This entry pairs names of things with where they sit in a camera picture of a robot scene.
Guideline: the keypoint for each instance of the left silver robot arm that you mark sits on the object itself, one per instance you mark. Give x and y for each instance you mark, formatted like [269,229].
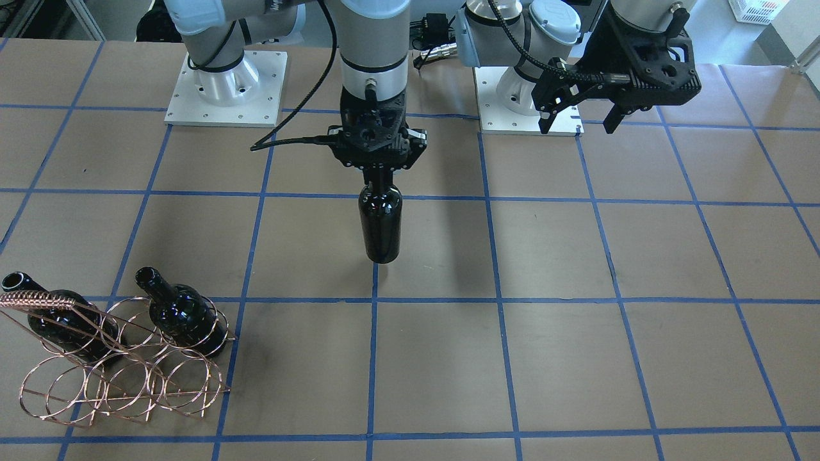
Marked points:
[535,62]

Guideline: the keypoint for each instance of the copper wire wine rack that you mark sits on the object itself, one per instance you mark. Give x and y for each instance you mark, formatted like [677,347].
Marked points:
[142,371]

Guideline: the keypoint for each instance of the white plastic crate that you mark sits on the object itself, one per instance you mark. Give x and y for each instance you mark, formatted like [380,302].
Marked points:
[756,12]

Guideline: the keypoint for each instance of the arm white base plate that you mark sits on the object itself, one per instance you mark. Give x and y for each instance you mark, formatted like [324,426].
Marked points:
[248,95]
[505,103]

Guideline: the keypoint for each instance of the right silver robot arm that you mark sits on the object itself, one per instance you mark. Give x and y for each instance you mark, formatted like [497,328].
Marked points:
[369,37]

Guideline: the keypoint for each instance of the dark wine bottle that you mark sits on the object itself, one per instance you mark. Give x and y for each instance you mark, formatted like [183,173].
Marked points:
[380,208]

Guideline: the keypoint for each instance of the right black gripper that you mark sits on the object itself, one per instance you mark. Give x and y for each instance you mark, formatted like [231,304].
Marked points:
[415,148]

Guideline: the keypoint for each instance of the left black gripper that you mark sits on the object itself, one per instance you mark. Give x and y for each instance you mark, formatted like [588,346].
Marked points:
[606,59]

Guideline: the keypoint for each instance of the wine bottle in rack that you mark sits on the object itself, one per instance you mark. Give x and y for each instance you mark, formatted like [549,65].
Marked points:
[182,314]
[76,333]

